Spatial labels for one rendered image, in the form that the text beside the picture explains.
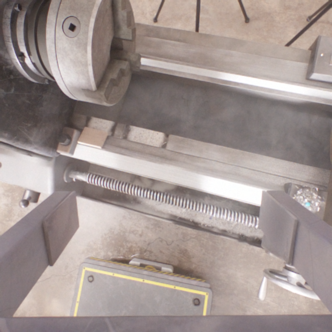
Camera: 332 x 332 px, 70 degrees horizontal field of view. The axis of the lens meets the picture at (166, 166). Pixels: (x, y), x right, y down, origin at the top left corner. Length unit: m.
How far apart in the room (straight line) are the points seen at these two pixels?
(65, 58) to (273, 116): 0.70
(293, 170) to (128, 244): 1.17
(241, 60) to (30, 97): 0.64
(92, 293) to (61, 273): 0.48
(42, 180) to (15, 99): 0.35
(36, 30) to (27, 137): 0.26
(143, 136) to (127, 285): 0.83
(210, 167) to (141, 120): 0.34
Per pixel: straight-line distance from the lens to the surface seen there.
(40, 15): 0.63
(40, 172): 0.92
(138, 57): 0.64
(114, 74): 0.56
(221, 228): 1.19
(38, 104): 0.73
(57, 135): 0.82
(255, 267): 1.67
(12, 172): 1.01
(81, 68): 0.52
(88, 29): 0.51
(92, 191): 1.28
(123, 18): 0.58
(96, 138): 0.81
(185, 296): 1.34
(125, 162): 0.78
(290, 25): 2.12
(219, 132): 0.90
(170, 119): 0.91
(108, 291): 1.40
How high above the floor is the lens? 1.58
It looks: 79 degrees down
